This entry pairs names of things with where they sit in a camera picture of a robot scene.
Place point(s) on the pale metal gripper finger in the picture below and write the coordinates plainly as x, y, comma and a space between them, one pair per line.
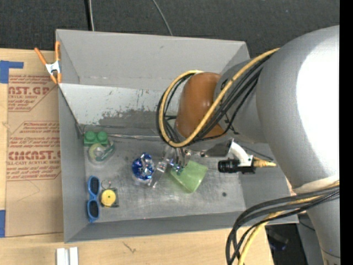
160, 170

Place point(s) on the shiny blue foil ball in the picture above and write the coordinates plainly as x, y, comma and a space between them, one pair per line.
139, 170

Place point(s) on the pale green translucent cup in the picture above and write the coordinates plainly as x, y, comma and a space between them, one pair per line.
191, 177

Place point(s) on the yellow tape measure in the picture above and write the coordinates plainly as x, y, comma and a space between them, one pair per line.
108, 197

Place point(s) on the green toy brick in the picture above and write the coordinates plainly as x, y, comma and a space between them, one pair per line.
95, 138

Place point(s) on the blue sunglasses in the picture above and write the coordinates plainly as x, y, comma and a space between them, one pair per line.
93, 200

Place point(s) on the grey metal bin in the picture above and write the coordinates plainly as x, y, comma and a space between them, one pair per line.
138, 59

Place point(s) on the brown cardboard board red print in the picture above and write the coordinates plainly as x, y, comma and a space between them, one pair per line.
30, 197

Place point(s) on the black cylinder on white bracket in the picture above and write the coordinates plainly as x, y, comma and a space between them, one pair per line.
230, 166

